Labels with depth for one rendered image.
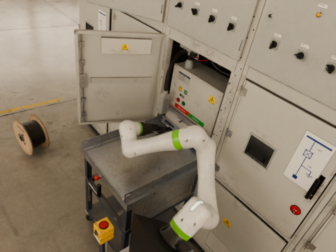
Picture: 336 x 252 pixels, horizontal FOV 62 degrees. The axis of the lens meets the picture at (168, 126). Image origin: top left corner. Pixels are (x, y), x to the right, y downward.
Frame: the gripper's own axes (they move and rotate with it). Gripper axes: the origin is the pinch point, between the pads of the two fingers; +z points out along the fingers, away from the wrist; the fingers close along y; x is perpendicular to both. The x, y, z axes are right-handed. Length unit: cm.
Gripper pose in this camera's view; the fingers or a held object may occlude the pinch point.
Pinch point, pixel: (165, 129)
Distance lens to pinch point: 198.9
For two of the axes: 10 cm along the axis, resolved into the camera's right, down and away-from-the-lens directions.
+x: 4.0, -8.5, -3.4
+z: 6.7, 0.1, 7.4
